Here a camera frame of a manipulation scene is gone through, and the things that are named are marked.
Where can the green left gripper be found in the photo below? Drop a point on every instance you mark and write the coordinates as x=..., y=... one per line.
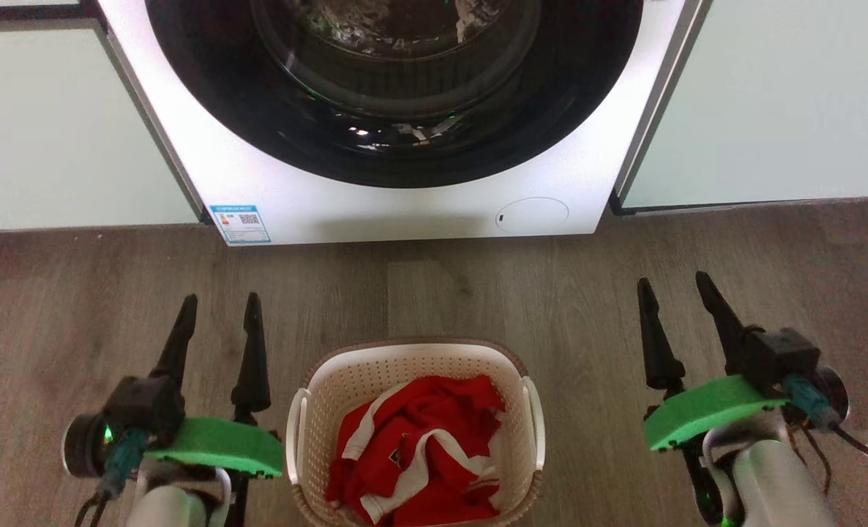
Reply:
x=222, y=445

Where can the white front-load washing machine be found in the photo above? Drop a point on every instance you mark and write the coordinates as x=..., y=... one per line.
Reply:
x=405, y=212

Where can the round black washer door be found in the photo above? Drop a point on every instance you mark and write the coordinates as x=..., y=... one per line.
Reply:
x=222, y=95

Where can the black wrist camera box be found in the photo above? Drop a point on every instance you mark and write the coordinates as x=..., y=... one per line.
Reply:
x=782, y=359
x=145, y=406

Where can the round white filter cover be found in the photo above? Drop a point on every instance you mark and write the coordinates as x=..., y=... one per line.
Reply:
x=535, y=214

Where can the cream perforated laundry basket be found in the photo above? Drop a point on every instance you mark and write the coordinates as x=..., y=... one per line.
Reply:
x=353, y=377

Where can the blue energy label sticker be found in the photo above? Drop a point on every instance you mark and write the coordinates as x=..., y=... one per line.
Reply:
x=242, y=223

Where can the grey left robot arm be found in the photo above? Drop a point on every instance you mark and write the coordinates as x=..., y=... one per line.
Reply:
x=170, y=505

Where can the red and white garment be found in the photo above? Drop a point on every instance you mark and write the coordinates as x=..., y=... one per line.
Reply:
x=419, y=432

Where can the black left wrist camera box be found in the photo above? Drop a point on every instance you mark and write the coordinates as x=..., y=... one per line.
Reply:
x=145, y=406

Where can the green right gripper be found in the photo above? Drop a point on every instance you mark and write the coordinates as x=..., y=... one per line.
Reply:
x=705, y=410

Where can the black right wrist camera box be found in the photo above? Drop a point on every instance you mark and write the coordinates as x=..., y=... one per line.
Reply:
x=782, y=359

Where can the pale green cabinet panel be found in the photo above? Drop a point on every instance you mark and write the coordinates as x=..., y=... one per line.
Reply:
x=9, y=2
x=785, y=95
x=53, y=124

